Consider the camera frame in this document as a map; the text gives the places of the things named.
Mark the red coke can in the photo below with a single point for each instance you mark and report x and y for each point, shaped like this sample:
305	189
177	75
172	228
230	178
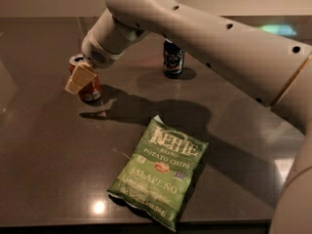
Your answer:
92	91

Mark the blue pepsi can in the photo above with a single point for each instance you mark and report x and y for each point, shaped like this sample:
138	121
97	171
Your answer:
173	59

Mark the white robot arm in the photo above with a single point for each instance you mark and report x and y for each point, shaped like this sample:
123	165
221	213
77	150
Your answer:
274	70

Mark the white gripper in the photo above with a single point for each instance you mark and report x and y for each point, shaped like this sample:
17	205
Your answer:
98	53

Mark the green jalapeno chip bag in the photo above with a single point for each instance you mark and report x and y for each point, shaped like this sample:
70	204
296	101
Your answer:
157	176

